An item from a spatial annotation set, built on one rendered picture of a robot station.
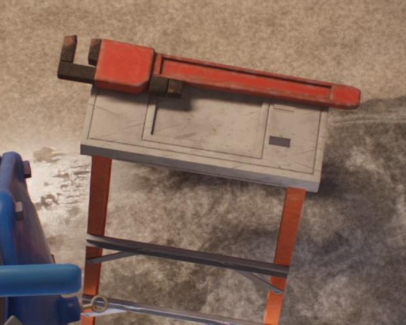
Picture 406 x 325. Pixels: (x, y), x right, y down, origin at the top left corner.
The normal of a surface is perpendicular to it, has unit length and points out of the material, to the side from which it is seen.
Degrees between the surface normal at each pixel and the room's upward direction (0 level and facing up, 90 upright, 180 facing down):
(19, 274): 0
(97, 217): 79
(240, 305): 0
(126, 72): 2
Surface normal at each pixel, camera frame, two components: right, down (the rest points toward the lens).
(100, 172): -0.15, 0.87
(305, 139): 0.03, -0.29
